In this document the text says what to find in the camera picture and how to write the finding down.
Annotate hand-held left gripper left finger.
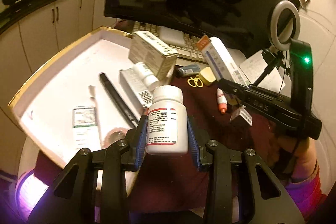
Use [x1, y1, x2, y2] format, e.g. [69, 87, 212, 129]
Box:
[28, 114, 149, 224]

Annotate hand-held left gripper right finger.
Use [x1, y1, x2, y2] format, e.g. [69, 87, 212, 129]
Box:
[186, 116, 305, 224]

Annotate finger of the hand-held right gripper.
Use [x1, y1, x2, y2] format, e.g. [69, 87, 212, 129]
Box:
[217, 79, 286, 103]
[236, 93, 279, 116]

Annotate small barcode box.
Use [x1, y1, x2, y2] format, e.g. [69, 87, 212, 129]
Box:
[230, 106, 253, 126]

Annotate red capped small bottle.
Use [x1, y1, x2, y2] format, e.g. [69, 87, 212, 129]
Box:
[217, 88, 228, 114]

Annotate white pill bottle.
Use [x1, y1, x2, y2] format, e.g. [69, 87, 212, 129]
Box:
[146, 85, 188, 156]

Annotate orange white medicine box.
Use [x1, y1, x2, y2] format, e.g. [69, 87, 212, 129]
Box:
[196, 35, 250, 88]

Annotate large barcode medicine box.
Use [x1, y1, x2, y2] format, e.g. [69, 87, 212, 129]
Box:
[128, 30, 179, 81]

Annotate white box with gold edge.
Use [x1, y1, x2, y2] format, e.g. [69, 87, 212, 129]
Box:
[8, 26, 175, 197]

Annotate person's right forearm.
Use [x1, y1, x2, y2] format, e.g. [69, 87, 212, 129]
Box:
[285, 166, 328, 217]

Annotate person's right hand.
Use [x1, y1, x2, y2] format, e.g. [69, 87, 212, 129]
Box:
[277, 132, 319, 180]

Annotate gridded handwritten paper sheets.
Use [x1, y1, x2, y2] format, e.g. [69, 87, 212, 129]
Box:
[239, 50, 285, 85]

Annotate maroon cloth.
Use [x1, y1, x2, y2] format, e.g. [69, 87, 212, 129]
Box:
[34, 64, 281, 214]

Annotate cream power adapter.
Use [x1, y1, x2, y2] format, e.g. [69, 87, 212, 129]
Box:
[199, 67, 217, 86]

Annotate black slim flashlight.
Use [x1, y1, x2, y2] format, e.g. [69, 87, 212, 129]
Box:
[99, 72, 139, 128]

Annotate silver barcode box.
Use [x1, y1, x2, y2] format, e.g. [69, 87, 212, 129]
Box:
[119, 68, 153, 108]

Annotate green white medicine box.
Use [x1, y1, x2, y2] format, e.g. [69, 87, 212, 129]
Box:
[72, 106, 100, 149]

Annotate blue grey tube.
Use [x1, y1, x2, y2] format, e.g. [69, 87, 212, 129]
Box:
[176, 63, 201, 78]

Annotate small white plastic bottle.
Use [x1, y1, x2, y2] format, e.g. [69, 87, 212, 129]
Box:
[133, 62, 160, 92]

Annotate cream computer keyboard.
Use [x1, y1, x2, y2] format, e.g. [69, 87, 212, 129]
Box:
[131, 21, 210, 64]

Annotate white foam block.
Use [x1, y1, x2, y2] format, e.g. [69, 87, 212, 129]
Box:
[159, 26, 185, 47]

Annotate fan with purple light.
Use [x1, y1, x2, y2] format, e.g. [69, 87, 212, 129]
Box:
[14, 169, 50, 223]

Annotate white kitchen base cabinets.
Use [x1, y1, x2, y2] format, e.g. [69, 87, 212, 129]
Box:
[0, 0, 116, 109]

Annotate black kitchen counter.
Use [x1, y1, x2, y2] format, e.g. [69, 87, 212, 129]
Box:
[0, 0, 111, 28]

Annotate ring light on black stand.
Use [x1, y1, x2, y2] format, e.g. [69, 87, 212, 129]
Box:
[253, 0, 301, 86]

